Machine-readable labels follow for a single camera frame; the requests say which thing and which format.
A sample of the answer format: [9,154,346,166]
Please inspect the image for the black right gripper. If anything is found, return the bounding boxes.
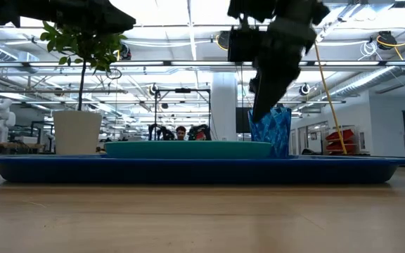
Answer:
[250,0,330,123]

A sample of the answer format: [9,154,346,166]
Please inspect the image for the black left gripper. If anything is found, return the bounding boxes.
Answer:
[0,0,136,34]

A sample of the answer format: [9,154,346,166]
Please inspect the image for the blue faceted cup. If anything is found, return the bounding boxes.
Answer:
[247,106,293,159]

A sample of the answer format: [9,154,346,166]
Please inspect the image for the teal round plate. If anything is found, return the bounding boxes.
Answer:
[103,140,273,160]

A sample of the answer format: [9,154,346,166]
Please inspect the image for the blue plastic tray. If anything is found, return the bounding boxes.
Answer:
[0,154,405,185]

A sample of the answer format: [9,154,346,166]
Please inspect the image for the green leafy plant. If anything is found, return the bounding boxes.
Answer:
[39,20,128,112]

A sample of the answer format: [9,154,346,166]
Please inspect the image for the black cabinet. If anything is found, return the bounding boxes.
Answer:
[236,107,252,134]

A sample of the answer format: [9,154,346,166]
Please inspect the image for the white building column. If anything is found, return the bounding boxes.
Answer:
[211,72,238,141]

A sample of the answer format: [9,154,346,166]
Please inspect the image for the red storage bins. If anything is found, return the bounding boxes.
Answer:
[325,129,356,153]

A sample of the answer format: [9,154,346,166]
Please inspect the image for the person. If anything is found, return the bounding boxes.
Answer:
[175,125,188,141]

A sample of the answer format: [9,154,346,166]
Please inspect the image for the white plant pot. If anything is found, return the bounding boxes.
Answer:
[53,110,103,156]

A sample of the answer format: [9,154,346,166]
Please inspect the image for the white humanoid robot figure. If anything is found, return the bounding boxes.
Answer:
[0,98,16,143]

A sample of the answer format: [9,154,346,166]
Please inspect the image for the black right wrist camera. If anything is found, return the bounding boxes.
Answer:
[227,27,260,63]

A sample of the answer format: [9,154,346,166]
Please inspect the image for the yellow cable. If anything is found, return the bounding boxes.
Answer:
[314,41,348,155]

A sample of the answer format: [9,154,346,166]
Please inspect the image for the black metal frame stand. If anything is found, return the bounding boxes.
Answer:
[154,87,212,141]

